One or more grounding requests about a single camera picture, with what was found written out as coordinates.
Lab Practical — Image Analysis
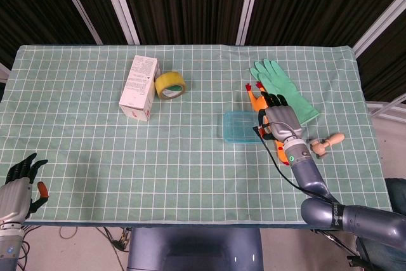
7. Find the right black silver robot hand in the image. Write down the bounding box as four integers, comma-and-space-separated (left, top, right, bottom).
256, 92, 305, 143

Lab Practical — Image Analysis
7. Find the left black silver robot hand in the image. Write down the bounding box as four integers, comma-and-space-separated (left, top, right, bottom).
0, 152, 50, 228

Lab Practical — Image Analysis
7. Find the blue plastic lid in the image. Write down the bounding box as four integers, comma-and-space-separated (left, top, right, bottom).
221, 110, 264, 144

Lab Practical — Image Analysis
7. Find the clear plastic container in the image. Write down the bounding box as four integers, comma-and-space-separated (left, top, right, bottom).
217, 114, 264, 145

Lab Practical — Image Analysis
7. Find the white cardboard box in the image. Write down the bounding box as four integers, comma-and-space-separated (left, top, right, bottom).
119, 54, 160, 122

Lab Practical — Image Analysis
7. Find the green rubber glove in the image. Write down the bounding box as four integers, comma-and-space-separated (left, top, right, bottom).
249, 58, 320, 131

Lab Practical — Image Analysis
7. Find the orange rubber chicken toy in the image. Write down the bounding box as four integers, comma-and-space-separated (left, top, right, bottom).
245, 82, 291, 167

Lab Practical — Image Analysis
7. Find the small wooden toy hammer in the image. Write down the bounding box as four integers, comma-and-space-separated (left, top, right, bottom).
306, 132, 346, 159

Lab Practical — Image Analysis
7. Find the yellow packing tape roll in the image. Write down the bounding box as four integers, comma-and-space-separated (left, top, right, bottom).
154, 71, 188, 101

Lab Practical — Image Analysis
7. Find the green checkered tablecloth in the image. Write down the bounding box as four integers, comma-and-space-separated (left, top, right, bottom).
0, 44, 397, 226

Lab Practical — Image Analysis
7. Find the black pleated curtain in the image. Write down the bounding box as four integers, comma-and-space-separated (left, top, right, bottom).
0, 0, 406, 103

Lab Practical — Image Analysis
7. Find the grey blue robot torso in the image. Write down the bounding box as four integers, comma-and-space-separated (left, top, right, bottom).
126, 226, 264, 271

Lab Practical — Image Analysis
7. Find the black right hand cable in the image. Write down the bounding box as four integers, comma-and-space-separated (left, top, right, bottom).
252, 124, 339, 205

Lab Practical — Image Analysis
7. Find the white metal frame rail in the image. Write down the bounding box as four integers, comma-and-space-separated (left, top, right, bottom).
364, 93, 406, 122

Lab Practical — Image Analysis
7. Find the black floor cable with plug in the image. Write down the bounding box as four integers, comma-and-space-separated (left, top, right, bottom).
95, 226, 134, 253

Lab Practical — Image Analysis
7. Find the white frame post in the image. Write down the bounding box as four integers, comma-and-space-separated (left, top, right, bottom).
98, 0, 141, 45
351, 0, 406, 56
52, 0, 104, 45
236, 0, 264, 46

